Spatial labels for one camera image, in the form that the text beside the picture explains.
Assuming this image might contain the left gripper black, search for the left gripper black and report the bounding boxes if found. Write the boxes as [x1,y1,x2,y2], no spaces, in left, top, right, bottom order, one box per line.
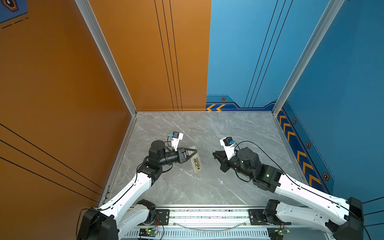
[157,148,197,169]

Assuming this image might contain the beige remote control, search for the beige remote control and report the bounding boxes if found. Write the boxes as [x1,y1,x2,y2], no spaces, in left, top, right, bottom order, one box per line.
[190,146,203,174]

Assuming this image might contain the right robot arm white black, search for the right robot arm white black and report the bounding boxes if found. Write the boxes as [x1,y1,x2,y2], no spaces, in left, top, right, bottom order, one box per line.
[213,137,370,240]

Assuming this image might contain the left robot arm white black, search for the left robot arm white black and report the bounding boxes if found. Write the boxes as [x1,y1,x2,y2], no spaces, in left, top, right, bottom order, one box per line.
[76,140,198,240]

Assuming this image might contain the white ventilation grille strip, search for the white ventilation grille strip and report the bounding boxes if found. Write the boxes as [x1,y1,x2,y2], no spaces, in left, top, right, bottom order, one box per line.
[123,228,271,240]

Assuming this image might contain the green circuit board left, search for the green circuit board left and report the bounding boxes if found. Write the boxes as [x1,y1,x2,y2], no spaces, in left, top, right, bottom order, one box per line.
[138,229,159,240]

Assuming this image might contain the circuit board right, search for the circuit board right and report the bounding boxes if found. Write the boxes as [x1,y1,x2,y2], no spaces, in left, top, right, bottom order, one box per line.
[268,228,291,240]

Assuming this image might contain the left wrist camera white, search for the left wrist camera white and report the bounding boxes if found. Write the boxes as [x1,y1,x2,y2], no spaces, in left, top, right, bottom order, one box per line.
[168,132,184,151]

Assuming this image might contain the aluminium front rail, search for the aluminium front rail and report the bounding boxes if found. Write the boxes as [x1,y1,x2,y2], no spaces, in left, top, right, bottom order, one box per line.
[89,205,331,229]

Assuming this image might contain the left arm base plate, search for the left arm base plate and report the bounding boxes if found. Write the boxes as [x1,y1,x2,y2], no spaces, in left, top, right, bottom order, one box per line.
[143,209,170,226]

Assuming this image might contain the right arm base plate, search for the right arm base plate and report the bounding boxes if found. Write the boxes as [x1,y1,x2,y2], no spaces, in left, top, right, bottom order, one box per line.
[248,209,292,226]

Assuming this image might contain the left aluminium corner post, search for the left aluminium corner post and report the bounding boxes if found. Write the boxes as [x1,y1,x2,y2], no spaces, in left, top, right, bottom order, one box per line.
[74,0,138,117]

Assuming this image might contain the aluminium corner post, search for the aluminium corner post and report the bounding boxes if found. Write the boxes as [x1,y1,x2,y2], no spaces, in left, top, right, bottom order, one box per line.
[74,0,138,117]
[272,0,345,117]

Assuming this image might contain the right aluminium corner post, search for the right aluminium corner post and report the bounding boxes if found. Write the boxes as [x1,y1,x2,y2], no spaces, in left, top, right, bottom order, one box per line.
[272,0,345,117]

